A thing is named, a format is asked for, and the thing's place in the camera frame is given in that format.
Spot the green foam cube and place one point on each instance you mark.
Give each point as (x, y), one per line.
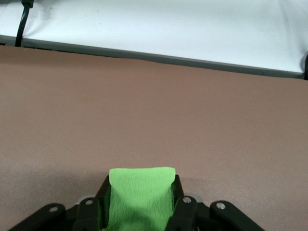
(142, 192)

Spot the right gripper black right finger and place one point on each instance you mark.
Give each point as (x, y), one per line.
(184, 214)

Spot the table edge strip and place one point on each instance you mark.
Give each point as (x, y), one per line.
(168, 59)

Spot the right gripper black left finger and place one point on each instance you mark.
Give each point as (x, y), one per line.
(89, 214)

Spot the brown table cover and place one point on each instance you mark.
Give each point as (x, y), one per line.
(144, 115)

